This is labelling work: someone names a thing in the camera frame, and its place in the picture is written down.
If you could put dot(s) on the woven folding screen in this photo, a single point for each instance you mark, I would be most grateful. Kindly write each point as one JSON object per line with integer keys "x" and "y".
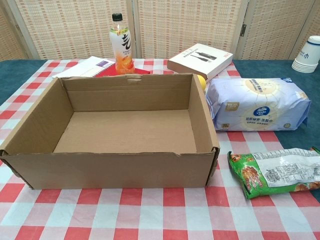
{"x": 75, "y": 25}

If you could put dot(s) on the stack of white paper cups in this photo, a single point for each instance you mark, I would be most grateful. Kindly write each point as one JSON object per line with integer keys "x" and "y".
{"x": 308, "y": 55}

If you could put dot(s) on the red white checkered tablecloth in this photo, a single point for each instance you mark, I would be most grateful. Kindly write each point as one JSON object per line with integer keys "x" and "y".
{"x": 150, "y": 212}

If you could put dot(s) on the orange drink bottle black cap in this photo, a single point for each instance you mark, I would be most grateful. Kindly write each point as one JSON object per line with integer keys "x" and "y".
{"x": 122, "y": 45}

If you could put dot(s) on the yellow ball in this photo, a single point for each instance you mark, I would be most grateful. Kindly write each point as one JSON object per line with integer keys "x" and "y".
{"x": 202, "y": 81}

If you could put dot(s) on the flat white product box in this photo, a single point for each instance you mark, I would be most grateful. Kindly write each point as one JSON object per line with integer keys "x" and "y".
{"x": 200, "y": 58}

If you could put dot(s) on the white packaged item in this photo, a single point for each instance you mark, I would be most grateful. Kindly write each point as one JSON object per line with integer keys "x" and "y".
{"x": 257, "y": 107}

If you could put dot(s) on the red cover spiral notebook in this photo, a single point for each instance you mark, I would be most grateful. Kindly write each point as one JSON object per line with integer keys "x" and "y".
{"x": 85, "y": 66}

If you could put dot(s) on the green snack bag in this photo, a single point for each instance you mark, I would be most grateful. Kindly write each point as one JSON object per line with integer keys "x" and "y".
{"x": 250, "y": 175}

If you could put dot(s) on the open brown cardboard box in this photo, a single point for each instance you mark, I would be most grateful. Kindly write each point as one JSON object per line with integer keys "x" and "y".
{"x": 112, "y": 170}

